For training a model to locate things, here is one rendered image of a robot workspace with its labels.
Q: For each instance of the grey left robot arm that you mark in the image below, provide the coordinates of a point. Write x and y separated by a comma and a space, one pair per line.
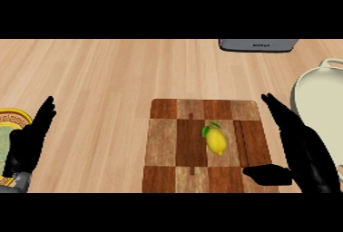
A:
18, 182

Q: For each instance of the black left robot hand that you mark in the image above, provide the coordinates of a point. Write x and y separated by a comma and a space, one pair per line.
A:
31, 136

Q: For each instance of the yellow rimmed green plate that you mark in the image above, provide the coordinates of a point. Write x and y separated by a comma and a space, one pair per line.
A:
8, 133

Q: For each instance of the grey appliance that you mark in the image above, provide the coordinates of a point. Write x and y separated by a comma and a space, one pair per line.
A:
258, 45

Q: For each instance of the yellow lemon with green leaves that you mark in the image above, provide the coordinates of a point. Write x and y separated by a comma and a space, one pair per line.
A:
215, 140

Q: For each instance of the cream white pot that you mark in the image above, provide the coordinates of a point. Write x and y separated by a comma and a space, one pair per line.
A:
321, 108

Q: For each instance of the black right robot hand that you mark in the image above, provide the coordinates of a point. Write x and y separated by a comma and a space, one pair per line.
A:
303, 151

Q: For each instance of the checkered wooden cutting board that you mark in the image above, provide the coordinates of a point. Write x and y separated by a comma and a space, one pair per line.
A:
207, 145

